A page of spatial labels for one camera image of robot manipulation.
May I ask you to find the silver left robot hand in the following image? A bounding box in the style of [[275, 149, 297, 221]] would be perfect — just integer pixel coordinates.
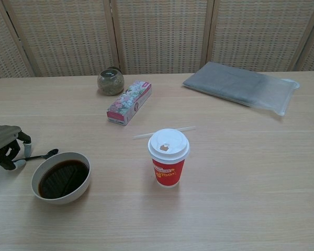
[[0, 125, 32, 171]]

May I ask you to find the black plastic spoon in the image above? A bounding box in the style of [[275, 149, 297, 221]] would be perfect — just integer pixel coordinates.
[[23, 149, 59, 161]]

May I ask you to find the white bowl of dark liquid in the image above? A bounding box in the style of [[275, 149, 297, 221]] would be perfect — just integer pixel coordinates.
[[31, 152, 92, 205]]

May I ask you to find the round glass jar black lid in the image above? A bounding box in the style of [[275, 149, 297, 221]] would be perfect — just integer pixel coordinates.
[[97, 67, 125, 96]]

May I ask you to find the pink floral cardboard box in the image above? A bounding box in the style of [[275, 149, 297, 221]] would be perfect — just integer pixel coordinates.
[[106, 81, 153, 127]]

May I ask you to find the clear plastic straw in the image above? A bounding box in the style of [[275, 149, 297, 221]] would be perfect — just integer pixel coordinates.
[[132, 126, 196, 140]]

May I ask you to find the red paper cup white lid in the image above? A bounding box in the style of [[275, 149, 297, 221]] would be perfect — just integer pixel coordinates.
[[147, 128, 190, 189]]

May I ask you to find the woven wicker folding screen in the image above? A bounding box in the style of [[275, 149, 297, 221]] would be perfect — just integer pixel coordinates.
[[0, 0, 314, 82]]

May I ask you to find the grey cloth in clear bag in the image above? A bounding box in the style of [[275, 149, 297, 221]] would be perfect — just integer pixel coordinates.
[[182, 61, 300, 117]]

